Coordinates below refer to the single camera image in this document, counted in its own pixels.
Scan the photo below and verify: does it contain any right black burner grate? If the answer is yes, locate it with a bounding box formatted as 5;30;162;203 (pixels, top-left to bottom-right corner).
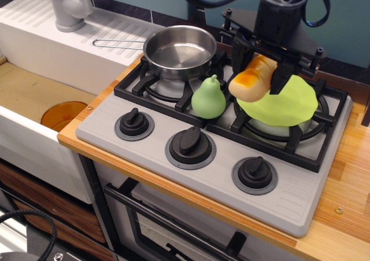
206;79;352;172

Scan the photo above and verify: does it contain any black stove knob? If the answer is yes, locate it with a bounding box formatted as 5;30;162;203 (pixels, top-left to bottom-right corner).
165;126;217;170
114;108;155;142
232;156;278;196

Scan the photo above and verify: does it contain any left black stove knob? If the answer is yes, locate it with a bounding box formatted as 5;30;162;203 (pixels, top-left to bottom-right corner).
114;108;155;142

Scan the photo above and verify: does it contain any right black stove knob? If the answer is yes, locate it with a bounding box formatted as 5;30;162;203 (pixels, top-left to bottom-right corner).
232;156;278;196

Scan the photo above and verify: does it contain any left black burner grate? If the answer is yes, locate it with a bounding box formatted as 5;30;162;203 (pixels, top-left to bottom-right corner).
114;50;234;128

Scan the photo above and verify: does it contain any grey toy stove top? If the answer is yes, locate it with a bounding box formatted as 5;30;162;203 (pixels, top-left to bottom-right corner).
76;53;353;237

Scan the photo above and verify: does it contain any black cable lower left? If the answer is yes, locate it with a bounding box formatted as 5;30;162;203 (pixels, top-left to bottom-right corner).
0;209;58;261

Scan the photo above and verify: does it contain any oven door with handle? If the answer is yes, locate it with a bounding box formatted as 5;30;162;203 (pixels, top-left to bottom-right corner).
103;178;291;260

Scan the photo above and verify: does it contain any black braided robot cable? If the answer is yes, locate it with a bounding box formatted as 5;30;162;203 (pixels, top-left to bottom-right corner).
172;0;331;28

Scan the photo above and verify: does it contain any white toy sink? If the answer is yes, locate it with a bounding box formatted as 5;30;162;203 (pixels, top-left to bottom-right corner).
1;0;158;204

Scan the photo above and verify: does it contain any toy bread loaf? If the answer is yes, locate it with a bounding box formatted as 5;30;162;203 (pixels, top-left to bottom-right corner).
228;55;278;102

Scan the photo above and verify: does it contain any grey toy faucet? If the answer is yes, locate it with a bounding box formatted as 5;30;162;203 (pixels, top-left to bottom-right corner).
51;0;94;32

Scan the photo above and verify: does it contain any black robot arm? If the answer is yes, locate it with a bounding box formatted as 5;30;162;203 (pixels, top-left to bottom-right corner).
221;0;331;94

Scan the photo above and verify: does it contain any lime green plate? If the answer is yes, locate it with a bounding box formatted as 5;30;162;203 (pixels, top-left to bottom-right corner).
236;75;319;127

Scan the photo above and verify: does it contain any middle black stove knob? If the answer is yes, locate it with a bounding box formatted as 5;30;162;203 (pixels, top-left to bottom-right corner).
165;126;217;170

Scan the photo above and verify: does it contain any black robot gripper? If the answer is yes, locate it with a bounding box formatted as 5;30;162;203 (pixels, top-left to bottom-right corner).
221;0;327;95

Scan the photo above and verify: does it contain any wooden drawer front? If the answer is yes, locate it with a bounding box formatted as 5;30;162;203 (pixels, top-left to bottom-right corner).
1;160;114;260

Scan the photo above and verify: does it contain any stainless steel pan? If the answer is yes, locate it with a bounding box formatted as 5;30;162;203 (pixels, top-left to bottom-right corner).
92;25;217;82

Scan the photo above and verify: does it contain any green toy pear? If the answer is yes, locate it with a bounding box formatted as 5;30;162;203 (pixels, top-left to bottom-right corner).
191;74;226;119

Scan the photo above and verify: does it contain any black burner grate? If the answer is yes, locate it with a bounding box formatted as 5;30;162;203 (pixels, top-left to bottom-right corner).
114;50;234;128
206;79;352;172

